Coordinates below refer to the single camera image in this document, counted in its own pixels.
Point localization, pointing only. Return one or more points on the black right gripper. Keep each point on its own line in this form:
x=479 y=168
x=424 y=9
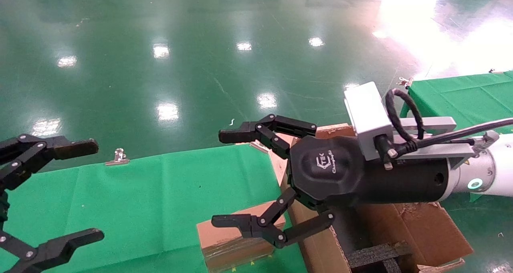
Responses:
x=328 y=168

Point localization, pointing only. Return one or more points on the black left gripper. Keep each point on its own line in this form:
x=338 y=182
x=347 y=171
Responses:
x=3 y=209

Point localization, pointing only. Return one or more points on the small cardboard box with hole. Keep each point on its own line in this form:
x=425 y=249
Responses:
x=228 y=243

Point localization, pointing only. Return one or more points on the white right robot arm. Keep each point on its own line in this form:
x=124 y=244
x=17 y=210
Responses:
x=501 y=172

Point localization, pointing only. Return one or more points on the large open cardboard carton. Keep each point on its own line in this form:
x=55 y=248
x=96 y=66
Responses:
x=316 y=247

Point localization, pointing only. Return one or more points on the silver metal binder clip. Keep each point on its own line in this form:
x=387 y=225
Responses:
x=404 y=81
x=257 y=146
x=493 y=71
x=117 y=158

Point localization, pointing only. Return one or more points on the large green tablecloth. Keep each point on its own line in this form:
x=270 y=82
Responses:
x=140 y=205

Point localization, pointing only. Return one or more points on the black foam insert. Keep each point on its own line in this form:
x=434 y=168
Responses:
x=372 y=255

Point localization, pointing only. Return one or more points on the small green tablecloth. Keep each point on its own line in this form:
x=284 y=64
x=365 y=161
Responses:
x=461 y=96

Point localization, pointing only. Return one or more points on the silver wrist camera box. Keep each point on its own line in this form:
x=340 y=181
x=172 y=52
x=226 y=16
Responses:
x=366 y=116

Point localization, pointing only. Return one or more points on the silver camera mount bracket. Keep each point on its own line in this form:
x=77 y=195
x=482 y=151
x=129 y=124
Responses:
x=437 y=124

